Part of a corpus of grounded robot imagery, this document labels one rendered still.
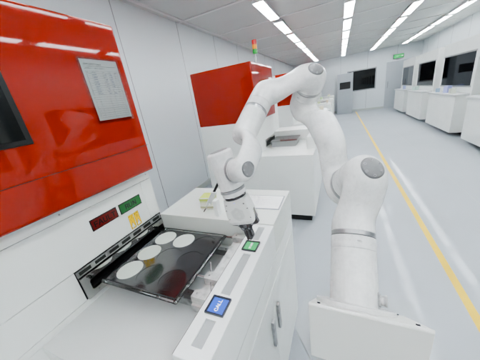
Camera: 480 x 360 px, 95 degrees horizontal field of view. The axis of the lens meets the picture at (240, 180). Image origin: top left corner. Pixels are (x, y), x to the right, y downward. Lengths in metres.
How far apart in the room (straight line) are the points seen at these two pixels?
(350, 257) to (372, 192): 0.19
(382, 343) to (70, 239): 0.98
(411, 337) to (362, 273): 0.15
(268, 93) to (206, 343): 0.78
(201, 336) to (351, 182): 0.56
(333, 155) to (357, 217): 0.23
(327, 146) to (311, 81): 0.23
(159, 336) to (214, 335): 0.28
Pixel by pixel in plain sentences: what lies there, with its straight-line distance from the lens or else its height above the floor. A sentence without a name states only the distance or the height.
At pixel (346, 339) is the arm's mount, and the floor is 0.92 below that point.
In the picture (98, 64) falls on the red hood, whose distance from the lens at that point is 1.07.
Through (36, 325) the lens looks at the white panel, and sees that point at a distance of 1.06.
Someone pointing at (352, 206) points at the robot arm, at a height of 1.14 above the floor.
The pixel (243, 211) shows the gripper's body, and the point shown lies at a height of 1.13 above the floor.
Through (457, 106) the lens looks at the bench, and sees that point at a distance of 6.90.
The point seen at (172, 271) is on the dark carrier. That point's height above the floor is 0.90.
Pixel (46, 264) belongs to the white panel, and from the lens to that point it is 1.00.
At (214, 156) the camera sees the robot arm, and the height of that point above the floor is 1.32.
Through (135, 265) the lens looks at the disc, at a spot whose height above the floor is 0.90.
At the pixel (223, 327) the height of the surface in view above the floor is 0.96.
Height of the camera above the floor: 1.47
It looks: 20 degrees down
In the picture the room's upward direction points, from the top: 9 degrees counter-clockwise
